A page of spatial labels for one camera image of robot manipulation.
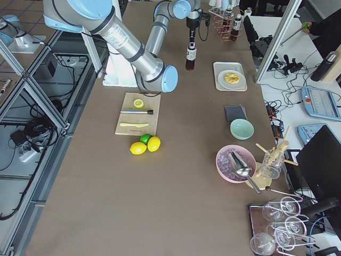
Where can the clear glass mug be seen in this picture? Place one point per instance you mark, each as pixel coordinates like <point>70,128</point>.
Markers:
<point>272,163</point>

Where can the lower tea bottle in rack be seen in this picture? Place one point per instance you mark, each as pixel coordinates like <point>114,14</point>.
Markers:
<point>236,27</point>

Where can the whole lemon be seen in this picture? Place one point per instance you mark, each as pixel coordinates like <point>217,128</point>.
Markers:
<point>153,144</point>
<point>138,148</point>

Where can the braided ring donut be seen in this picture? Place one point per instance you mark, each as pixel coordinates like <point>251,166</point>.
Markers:
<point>231,78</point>

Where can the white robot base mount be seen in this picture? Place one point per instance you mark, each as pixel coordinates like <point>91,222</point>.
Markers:
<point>119,72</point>

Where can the dark water bottle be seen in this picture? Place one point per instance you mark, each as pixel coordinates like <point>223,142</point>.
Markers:
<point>324,66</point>

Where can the wine glass rack tray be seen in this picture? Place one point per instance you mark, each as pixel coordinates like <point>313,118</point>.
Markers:
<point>278,227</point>

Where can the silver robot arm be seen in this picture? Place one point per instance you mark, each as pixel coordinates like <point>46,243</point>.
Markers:
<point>99,18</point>

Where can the white serving tray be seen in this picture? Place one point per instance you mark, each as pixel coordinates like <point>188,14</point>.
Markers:
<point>221,69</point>

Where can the bamboo cutting board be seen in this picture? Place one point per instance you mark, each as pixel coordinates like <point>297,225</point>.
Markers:
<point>149,103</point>

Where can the upper whole lemon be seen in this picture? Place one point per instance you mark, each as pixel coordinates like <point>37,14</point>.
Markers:
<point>153,144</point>

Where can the grey folded cloth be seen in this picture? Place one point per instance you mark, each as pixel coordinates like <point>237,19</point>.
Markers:
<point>235,112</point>

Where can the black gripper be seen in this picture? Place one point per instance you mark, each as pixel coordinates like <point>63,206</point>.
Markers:
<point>191,24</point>

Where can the wooden cup stand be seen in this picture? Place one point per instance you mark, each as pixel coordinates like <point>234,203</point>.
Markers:
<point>282,147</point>

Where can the teach pendant tablet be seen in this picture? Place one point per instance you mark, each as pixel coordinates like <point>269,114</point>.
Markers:
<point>320,103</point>

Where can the black monitor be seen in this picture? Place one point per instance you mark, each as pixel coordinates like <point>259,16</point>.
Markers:
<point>319,162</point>

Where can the lower whole lemon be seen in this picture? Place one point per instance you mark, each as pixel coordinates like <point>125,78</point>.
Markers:
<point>138,148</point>

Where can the steel muddler black tip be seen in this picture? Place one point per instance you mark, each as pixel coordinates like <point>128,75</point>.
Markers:
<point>137,111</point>

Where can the tea bottle in rack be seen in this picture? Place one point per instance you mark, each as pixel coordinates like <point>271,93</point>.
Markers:
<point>236,27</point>
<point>227,19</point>

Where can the halved lemon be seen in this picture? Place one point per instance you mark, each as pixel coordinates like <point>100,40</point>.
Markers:
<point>138,103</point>

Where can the white round plate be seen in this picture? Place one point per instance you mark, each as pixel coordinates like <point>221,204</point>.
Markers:
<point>223,83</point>

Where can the copper wire bottle rack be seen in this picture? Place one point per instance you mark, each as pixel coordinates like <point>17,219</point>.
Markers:
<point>218,13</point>

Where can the green lime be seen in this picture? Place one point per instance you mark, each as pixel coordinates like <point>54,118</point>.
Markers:
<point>145,138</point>

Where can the mint green bowl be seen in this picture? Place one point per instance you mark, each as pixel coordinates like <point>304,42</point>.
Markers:
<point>241,129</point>

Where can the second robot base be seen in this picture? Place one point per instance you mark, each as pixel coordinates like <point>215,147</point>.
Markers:
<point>16,38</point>

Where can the yellow plastic knife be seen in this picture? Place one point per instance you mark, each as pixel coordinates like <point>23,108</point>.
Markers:
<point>138,125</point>

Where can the pink bowl with ice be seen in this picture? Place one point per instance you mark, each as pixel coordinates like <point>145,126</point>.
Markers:
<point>226,166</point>

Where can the metal ice scoop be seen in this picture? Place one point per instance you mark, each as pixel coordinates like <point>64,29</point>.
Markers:
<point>243,170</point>

